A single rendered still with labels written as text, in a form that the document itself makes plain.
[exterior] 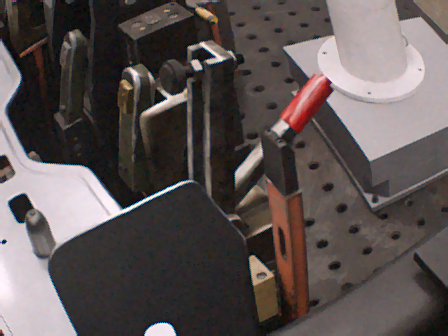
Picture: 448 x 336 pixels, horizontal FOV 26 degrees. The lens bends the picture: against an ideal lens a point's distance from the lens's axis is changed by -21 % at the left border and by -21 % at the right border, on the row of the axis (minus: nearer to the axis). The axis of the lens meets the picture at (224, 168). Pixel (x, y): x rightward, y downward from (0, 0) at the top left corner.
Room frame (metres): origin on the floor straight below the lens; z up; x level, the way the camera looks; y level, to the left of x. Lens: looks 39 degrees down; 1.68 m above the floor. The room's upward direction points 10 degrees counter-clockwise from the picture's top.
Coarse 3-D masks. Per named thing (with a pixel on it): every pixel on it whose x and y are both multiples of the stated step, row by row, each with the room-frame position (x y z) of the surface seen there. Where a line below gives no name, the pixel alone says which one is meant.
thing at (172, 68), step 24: (192, 48) 0.73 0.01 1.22; (216, 48) 0.73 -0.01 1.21; (168, 72) 0.70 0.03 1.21; (192, 72) 0.71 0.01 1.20; (216, 72) 0.70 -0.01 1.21; (192, 96) 0.73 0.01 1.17; (216, 96) 0.70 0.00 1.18; (192, 120) 0.72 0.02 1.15; (216, 120) 0.70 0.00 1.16; (192, 144) 0.72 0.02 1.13; (216, 144) 0.70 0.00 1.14; (192, 168) 0.72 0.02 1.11; (216, 168) 0.70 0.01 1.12; (216, 192) 0.70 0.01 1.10
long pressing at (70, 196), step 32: (0, 64) 1.18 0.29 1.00; (0, 96) 1.09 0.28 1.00; (0, 128) 1.01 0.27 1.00; (32, 160) 0.92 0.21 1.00; (0, 192) 0.88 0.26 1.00; (32, 192) 0.87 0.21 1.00; (64, 192) 0.86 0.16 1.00; (96, 192) 0.84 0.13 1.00; (0, 224) 0.82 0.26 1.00; (64, 224) 0.81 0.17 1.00; (0, 256) 0.77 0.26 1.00; (32, 256) 0.76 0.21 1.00; (0, 288) 0.71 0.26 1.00; (32, 288) 0.71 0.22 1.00; (0, 320) 0.66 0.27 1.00; (32, 320) 0.66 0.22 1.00; (64, 320) 0.66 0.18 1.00
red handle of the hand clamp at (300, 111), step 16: (320, 80) 0.76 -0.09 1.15; (304, 96) 0.75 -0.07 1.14; (320, 96) 0.75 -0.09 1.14; (288, 112) 0.75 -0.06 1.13; (304, 112) 0.74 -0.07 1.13; (272, 128) 0.75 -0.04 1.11; (288, 128) 0.74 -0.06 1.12; (256, 160) 0.73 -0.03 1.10; (240, 176) 0.72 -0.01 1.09; (256, 176) 0.72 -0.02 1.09; (240, 192) 0.72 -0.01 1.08
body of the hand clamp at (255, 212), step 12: (252, 192) 0.75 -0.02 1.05; (240, 204) 0.74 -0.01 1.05; (252, 204) 0.73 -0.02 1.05; (264, 204) 0.73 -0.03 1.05; (240, 216) 0.72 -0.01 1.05; (252, 216) 0.72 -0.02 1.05; (264, 216) 0.72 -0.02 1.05; (252, 228) 0.70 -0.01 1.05; (264, 228) 0.70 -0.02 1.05; (252, 240) 0.69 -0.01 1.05; (264, 240) 0.70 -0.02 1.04; (252, 252) 0.69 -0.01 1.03; (264, 252) 0.70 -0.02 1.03; (264, 264) 0.70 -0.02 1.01; (276, 276) 0.70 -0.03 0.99; (276, 288) 0.70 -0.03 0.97; (276, 324) 0.71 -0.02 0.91
